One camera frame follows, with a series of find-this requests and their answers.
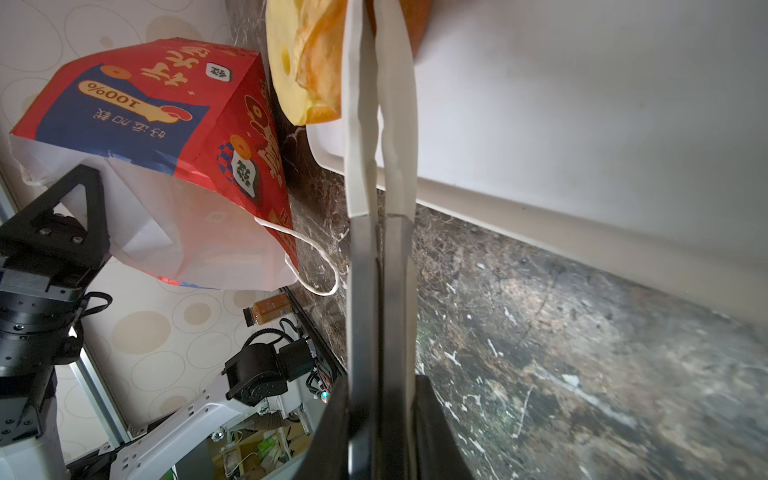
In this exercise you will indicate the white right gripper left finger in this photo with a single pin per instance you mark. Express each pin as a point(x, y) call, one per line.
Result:
point(360, 107)

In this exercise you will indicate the glass jar black lid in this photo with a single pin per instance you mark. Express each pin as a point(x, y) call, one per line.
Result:
point(267, 310)

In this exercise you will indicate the silver aluminium rail left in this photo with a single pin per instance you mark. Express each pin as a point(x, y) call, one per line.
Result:
point(101, 400)

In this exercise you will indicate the brown round fake bun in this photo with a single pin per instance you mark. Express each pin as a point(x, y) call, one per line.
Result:
point(315, 45)

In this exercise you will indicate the white cutting board tray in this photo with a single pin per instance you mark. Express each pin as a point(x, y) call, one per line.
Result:
point(627, 135)

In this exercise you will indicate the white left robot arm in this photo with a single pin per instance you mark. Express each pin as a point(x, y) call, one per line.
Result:
point(257, 372)

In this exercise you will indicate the yellow ring fake bread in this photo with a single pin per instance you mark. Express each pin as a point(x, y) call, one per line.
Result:
point(282, 27)

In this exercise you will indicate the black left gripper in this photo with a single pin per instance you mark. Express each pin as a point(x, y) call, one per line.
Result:
point(51, 251)

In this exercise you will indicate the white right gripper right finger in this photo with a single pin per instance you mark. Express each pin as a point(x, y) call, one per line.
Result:
point(396, 86)

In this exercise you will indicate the red paper gift bag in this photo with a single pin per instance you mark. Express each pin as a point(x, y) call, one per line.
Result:
point(182, 134)

